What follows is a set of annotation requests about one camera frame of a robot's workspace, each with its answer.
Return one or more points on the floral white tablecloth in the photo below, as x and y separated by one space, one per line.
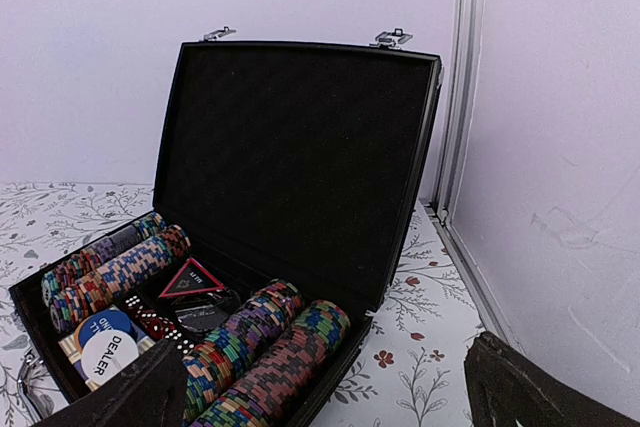
409 372

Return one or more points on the boxed card deck in case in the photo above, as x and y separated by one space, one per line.
74 352

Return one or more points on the black poker chip case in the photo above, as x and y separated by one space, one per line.
280 160

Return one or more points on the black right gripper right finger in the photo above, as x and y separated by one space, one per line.
506 389

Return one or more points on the red dice set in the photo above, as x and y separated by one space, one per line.
155 325

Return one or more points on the aluminium right corner post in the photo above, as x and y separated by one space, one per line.
462 87

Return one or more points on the white dealer button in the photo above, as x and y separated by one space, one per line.
106 354

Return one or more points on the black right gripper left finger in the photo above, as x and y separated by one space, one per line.
151 392

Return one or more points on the red triangle all-in marker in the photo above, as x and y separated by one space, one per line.
192 278

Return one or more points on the blue small blind button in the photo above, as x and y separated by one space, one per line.
100 322

